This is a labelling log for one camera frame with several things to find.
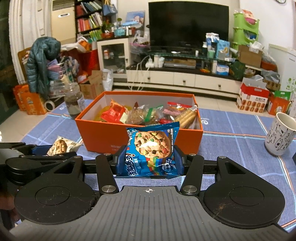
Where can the clear plastic jar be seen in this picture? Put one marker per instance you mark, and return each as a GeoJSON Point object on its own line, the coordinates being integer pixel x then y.
{"type": "Point", "coordinates": [74, 99]}

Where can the white patterned cup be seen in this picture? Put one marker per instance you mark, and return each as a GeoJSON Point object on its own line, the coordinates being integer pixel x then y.
{"type": "Point", "coordinates": [280, 135]}

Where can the red white gift box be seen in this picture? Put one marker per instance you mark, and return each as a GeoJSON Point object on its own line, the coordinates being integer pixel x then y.
{"type": "Point", "coordinates": [252, 99]}

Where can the orange green gift box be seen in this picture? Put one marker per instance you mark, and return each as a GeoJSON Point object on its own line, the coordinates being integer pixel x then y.
{"type": "Point", "coordinates": [278, 102]}

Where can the white small fridge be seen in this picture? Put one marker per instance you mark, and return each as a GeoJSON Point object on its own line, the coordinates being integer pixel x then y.
{"type": "Point", "coordinates": [285, 61]}

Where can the red yellow biscuit packet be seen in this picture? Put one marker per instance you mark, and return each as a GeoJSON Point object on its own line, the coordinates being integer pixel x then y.
{"type": "Point", "coordinates": [187, 117]}

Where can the white cookie snack packet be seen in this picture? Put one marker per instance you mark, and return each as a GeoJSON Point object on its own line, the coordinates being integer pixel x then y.
{"type": "Point", "coordinates": [62, 146]}

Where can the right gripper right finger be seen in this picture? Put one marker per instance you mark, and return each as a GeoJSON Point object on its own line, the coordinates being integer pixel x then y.
{"type": "Point", "coordinates": [192, 167]}

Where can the black flat screen television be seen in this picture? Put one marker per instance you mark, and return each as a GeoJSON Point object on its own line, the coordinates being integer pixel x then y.
{"type": "Point", "coordinates": [186, 23]}

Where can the blue chocolate chip cookie packet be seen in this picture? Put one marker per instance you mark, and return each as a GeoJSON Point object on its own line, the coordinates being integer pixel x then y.
{"type": "Point", "coordinates": [150, 152]}

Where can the white glass door cabinet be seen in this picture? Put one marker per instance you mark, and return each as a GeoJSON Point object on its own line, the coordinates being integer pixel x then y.
{"type": "Point", "coordinates": [114, 55]}

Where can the green plastic storage rack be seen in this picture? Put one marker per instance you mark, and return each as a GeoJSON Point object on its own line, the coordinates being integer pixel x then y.
{"type": "Point", "coordinates": [245, 30]}

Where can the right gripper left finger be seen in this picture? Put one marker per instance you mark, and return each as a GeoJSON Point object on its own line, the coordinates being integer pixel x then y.
{"type": "Point", "coordinates": [106, 165]}

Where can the white air conditioner unit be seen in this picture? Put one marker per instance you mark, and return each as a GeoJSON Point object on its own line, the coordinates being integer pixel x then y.
{"type": "Point", "coordinates": [63, 21]}

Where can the white tv stand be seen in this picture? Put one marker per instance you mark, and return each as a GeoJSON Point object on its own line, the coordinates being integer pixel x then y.
{"type": "Point", "coordinates": [188, 80]}

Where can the brown cardboard box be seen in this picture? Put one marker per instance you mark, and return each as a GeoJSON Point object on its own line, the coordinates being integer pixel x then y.
{"type": "Point", "coordinates": [249, 56]}

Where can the black rectangular block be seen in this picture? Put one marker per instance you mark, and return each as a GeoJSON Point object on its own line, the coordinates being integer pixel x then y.
{"type": "Point", "coordinates": [294, 158]}

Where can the red brown snack packet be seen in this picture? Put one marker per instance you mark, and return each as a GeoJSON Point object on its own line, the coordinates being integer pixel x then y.
{"type": "Point", "coordinates": [172, 110]}

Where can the dark green puffer jacket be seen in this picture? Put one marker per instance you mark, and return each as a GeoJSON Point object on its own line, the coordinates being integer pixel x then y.
{"type": "Point", "coordinates": [42, 50]}

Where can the dark bookshelf with books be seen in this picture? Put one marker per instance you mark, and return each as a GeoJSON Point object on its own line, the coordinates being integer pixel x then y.
{"type": "Point", "coordinates": [88, 17]}

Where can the clear brown pastry packet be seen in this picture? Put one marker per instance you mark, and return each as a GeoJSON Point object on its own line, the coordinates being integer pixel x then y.
{"type": "Point", "coordinates": [144, 115]}

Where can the orange carton on floor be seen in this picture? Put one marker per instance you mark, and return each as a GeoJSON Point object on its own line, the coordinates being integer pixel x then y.
{"type": "Point", "coordinates": [32, 103]}

